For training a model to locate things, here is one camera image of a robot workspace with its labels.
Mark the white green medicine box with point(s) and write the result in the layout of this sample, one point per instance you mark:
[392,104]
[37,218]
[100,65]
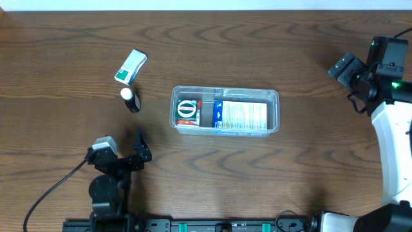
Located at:
[131,66]

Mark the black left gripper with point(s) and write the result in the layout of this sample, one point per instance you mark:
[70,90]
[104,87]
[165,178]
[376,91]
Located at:
[125,162]

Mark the green Zam-Buk ointment box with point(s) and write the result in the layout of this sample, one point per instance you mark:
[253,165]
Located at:
[186,109]

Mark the blue fever patch box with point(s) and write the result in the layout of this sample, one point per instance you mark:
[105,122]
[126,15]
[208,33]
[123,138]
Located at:
[239,115]

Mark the red medicine box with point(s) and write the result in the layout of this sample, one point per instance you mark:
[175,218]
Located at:
[195,122]

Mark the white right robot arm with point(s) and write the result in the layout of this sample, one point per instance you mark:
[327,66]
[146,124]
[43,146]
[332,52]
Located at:
[392,123]

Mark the dark bottle white cap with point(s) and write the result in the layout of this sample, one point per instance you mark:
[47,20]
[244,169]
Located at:
[131,100]

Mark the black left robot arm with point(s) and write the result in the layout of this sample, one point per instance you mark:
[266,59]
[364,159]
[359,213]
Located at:
[110,191]

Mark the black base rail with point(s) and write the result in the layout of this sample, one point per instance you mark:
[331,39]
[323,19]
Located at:
[166,225]

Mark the clear plastic container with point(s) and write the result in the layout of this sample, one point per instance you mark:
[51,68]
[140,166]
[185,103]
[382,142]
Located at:
[208,95]

